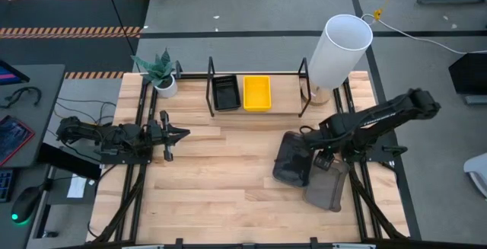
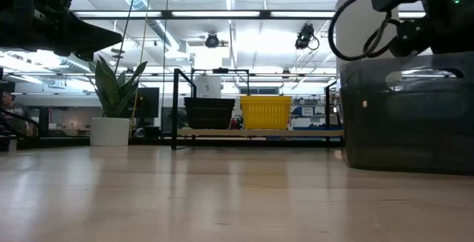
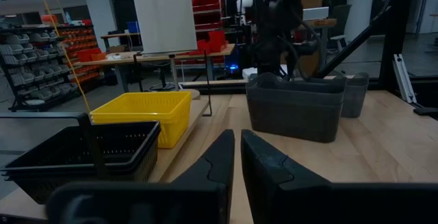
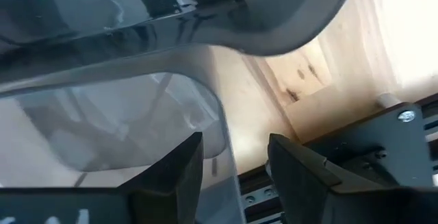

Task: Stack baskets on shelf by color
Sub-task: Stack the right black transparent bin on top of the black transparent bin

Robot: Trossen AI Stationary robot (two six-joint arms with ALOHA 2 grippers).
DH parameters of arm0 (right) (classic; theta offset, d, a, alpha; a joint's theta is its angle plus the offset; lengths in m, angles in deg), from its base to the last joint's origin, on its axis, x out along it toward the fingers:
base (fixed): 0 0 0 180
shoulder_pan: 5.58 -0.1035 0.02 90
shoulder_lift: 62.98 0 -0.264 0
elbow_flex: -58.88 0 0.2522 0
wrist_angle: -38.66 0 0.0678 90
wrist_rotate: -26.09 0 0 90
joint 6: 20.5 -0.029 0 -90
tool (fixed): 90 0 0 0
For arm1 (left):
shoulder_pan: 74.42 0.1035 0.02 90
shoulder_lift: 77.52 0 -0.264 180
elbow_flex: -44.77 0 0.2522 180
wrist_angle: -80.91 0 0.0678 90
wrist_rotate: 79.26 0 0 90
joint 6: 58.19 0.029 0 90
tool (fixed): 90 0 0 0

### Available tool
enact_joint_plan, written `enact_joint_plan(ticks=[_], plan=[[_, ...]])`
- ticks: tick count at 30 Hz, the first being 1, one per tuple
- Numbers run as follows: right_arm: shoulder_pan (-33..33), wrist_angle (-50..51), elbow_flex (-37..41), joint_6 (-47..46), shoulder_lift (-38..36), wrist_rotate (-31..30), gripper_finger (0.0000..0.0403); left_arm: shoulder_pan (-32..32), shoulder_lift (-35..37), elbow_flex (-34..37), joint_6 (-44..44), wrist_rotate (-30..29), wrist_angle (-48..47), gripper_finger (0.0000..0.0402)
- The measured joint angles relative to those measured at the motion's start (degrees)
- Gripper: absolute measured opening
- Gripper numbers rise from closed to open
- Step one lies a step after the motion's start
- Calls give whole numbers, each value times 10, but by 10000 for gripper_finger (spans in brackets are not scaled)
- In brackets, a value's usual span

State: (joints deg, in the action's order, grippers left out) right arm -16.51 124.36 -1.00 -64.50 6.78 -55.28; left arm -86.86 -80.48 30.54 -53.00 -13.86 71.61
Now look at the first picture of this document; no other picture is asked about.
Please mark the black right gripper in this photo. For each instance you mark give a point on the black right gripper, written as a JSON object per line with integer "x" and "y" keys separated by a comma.
{"x": 319, "y": 136}

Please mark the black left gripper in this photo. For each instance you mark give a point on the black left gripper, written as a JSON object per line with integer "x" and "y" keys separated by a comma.
{"x": 164, "y": 135}

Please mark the gray fabric bin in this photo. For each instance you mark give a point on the gray fabric bin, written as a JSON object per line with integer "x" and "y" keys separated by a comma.
{"x": 291, "y": 165}
{"x": 325, "y": 188}

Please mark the black plastic basket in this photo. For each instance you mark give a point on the black plastic basket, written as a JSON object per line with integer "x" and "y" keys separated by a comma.
{"x": 226, "y": 94}

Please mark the yellow plastic basket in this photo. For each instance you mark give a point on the yellow plastic basket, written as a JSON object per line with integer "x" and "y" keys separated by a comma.
{"x": 257, "y": 93}

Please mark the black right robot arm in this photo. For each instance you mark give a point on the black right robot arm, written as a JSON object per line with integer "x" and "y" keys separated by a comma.
{"x": 380, "y": 117}

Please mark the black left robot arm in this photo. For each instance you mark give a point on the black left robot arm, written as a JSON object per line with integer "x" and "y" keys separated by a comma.
{"x": 114, "y": 136}

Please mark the round wooden lamp base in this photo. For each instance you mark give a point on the round wooden lamp base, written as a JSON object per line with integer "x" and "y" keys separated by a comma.
{"x": 317, "y": 97}

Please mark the white plant pot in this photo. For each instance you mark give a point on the white plant pot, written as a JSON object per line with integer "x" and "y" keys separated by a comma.
{"x": 167, "y": 90}

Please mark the green snake plant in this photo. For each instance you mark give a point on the green snake plant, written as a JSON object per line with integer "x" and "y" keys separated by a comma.
{"x": 160, "y": 70}

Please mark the white cylindrical lamp shade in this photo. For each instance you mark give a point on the white cylindrical lamp shade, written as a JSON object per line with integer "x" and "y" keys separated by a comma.
{"x": 335, "y": 62}

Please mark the black case under desk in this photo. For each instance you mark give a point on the black case under desk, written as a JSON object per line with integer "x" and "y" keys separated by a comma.
{"x": 76, "y": 167}

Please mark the white paper sheet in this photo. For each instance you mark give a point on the white paper sheet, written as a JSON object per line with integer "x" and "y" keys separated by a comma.
{"x": 77, "y": 186}

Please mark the gray operator desk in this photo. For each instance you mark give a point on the gray operator desk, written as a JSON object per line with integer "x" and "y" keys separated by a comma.
{"x": 42, "y": 96}

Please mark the black hazard-striped floor mat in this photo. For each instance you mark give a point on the black hazard-striped floor mat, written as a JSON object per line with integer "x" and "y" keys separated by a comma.
{"x": 76, "y": 13}

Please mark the black box on floor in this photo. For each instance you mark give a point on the black box on floor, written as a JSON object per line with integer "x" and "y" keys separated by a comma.
{"x": 470, "y": 74}

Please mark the white chair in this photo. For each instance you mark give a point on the white chair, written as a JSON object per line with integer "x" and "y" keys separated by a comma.
{"x": 479, "y": 169}

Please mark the red-edged tablet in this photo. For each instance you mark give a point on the red-edged tablet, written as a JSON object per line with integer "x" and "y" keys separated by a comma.
{"x": 13, "y": 136}

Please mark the black computer mouse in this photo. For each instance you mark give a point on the black computer mouse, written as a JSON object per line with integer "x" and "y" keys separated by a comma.
{"x": 26, "y": 203}

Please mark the black computer monitor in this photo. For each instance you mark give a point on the black computer monitor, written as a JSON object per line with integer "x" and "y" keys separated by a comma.
{"x": 9, "y": 75}

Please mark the black keyboard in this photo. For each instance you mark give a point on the black keyboard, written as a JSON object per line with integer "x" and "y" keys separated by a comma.
{"x": 5, "y": 184}

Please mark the black right rig frame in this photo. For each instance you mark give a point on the black right rig frame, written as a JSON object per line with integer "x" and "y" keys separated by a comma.
{"x": 358, "y": 203}

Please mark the black rig frame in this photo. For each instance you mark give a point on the black rig frame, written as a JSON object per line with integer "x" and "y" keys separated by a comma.
{"x": 358, "y": 203}
{"x": 136, "y": 203}

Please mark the black left rig frame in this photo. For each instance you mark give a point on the black left rig frame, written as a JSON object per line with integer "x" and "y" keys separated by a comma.
{"x": 136, "y": 203}

